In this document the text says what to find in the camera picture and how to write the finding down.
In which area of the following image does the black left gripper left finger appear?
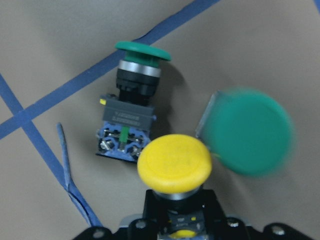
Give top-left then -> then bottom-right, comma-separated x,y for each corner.
74,189 -> 159,240

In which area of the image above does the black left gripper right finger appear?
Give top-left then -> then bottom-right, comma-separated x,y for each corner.
200,189 -> 311,240

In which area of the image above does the green mushroom push button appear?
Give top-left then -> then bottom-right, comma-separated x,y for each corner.
96,41 -> 172,163
195,88 -> 295,176

